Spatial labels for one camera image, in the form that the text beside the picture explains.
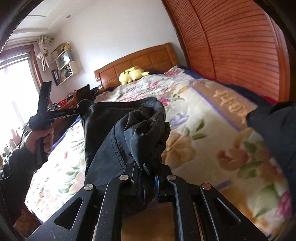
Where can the person's left forearm dark sleeve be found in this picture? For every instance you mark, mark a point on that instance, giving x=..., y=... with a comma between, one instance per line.
x=16, y=177

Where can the wooden chair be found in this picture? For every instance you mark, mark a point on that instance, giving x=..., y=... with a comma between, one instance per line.
x=83, y=97

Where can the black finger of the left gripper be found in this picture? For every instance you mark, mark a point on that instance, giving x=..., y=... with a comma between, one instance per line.
x=63, y=112

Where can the white wall shelf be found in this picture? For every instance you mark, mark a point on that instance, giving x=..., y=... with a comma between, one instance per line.
x=64, y=66

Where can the long wooden desk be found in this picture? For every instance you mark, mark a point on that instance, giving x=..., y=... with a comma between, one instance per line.
x=61, y=124

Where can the wooden louvered wardrobe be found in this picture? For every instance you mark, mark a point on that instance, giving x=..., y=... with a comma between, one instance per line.
x=233, y=42

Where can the window with wooden frame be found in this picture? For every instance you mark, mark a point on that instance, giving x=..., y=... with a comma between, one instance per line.
x=19, y=93

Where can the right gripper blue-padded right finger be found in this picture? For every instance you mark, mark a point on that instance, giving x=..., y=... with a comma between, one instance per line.
x=201, y=212

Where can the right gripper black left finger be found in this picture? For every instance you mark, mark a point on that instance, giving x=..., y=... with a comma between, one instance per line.
x=93, y=213

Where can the floral bed blanket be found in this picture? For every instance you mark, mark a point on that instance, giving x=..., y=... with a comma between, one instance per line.
x=209, y=142

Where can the person's left hand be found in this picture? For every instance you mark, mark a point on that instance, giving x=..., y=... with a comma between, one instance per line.
x=46, y=135

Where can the dark garment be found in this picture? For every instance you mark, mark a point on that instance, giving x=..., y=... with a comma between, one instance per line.
x=276, y=124

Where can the yellow plush toy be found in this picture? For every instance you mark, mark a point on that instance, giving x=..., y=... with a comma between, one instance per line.
x=132, y=74

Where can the wooden bed headboard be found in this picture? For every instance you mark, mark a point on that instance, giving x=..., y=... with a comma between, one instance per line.
x=158, y=58

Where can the black jacket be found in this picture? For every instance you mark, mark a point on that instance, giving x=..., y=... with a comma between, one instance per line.
x=120, y=134

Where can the tied beige curtain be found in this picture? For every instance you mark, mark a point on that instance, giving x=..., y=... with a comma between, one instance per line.
x=42, y=42

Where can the red bowl on desk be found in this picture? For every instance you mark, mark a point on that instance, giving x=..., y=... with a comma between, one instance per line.
x=62, y=102

